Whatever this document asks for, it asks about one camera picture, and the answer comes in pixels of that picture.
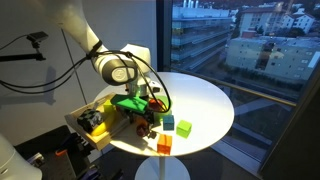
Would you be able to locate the white round table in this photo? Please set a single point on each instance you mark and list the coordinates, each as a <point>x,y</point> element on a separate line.
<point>195,100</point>

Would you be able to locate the light green cube block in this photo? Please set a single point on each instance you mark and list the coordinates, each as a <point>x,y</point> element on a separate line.
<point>108,107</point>

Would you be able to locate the red tomato toy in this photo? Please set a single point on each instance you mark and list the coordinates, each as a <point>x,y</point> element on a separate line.
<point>156,105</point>

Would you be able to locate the brown plum toy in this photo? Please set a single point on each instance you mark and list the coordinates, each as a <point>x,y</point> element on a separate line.
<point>143,130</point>

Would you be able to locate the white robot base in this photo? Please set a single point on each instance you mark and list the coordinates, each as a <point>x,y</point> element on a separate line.
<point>13,166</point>

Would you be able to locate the black white checkered cube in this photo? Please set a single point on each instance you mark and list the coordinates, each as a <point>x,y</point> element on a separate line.
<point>90,119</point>

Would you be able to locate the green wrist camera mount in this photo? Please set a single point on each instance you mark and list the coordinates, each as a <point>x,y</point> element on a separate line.
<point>130,102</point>

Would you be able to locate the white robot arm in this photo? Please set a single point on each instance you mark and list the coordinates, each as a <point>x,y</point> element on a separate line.
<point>129,66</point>

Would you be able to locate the wooden tray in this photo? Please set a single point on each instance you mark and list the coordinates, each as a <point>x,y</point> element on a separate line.
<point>105,138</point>

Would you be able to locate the orange cube block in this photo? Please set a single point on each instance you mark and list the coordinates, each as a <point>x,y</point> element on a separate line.
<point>164,144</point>

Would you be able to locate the teal cube block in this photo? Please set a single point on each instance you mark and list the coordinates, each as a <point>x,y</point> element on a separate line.
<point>168,122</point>

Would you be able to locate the yellow banana toy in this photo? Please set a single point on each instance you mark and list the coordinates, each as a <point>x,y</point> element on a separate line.
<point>108,120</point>

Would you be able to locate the green bowl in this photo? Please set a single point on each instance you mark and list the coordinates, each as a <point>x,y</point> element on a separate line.
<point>158,116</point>

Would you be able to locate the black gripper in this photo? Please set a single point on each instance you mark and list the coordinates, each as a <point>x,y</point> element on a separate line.
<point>146,118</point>

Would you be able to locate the black camera on stand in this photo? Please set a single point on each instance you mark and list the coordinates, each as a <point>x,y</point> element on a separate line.
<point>35,39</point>

